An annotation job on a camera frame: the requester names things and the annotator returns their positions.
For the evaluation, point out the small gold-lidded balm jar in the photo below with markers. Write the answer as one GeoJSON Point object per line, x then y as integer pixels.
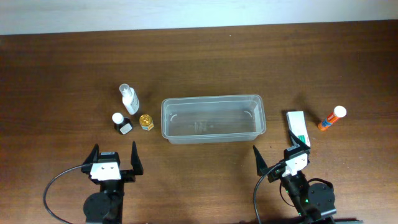
{"type": "Point", "coordinates": [146, 122]}

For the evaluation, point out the white medicine box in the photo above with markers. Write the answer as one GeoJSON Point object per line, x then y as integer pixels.
{"type": "Point", "coordinates": [296, 122]}

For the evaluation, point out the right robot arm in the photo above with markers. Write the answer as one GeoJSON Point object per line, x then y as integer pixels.
{"type": "Point", "coordinates": [313, 199]}

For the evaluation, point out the white lotion bottle clear cap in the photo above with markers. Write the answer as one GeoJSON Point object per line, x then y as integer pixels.
{"type": "Point", "coordinates": [129, 98]}

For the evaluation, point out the clear plastic container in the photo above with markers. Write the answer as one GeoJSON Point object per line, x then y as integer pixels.
{"type": "Point", "coordinates": [213, 119]}

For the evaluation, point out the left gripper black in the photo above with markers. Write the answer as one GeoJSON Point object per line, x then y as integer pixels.
{"type": "Point", "coordinates": [127, 175]}

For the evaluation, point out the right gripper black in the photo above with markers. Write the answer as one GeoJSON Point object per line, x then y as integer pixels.
{"type": "Point", "coordinates": [272, 173]}

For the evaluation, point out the orange tube white cap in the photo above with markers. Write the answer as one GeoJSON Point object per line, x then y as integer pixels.
{"type": "Point", "coordinates": [337, 113]}

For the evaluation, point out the dark bottle white cap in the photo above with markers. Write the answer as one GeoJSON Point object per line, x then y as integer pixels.
{"type": "Point", "coordinates": [122, 124]}

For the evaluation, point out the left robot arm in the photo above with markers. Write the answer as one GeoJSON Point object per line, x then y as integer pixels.
{"type": "Point", "coordinates": [106, 206]}

